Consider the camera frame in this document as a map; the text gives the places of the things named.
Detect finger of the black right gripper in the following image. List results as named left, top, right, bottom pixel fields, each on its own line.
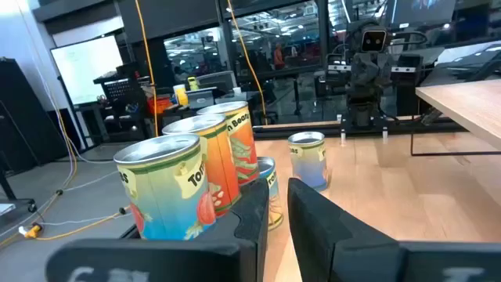
left=370, top=56, right=394, bottom=99
left=347, top=56, right=372, bottom=99

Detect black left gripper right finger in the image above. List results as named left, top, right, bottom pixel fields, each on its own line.
left=287, top=177, right=501, bottom=282

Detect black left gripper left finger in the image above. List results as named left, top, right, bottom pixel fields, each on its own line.
left=45, top=178, right=270, bottom=282

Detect Carrots label can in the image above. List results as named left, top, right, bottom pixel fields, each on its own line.
left=256, top=156, right=284, bottom=232

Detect Corn label orange can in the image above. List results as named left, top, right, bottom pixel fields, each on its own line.
left=161, top=113, right=243, bottom=219

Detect yellow blue tin can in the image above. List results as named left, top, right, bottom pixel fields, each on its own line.
left=287, top=131, right=330, bottom=193

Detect Green Beans label can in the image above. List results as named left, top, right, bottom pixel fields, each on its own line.
left=196, top=100, right=261, bottom=187

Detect Tomatoes label can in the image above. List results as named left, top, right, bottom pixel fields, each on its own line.
left=113, top=132, right=217, bottom=240

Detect wooden shelf black legs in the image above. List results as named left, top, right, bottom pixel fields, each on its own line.
left=409, top=79, right=501, bottom=157

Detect person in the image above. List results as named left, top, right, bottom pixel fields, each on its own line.
left=272, top=42, right=287, bottom=71

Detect grey monitor back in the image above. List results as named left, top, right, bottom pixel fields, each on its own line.
left=197, top=70, right=239, bottom=95

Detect yellow container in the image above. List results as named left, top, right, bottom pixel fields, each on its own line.
left=173, top=84, right=189, bottom=107

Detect orange bin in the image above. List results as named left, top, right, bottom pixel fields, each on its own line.
left=146, top=96, right=173, bottom=115

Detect black desk perforated panel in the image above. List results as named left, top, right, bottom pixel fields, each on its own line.
left=92, top=62, right=156, bottom=142

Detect black caster base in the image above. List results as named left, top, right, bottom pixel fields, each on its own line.
left=0, top=150, right=38, bottom=215

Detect white board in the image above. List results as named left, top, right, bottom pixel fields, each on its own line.
left=49, top=34, right=124, bottom=107

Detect black cabinet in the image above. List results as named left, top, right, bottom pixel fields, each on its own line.
left=0, top=57, right=70, bottom=173

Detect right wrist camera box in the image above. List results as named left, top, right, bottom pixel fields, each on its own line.
left=359, top=27, right=389, bottom=54

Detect wall monitor screen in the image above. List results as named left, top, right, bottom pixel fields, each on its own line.
left=385, top=0, right=457, bottom=29

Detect yellow cable yellow plug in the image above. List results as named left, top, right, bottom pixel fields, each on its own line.
left=225, top=0, right=269, bottom=126

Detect white floor cable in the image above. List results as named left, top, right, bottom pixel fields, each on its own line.
left=62, top=170, right=119, bottom=193

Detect yellow cable black knob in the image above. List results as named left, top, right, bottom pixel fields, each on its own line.
left=0, top=0, right=160, bottom=251

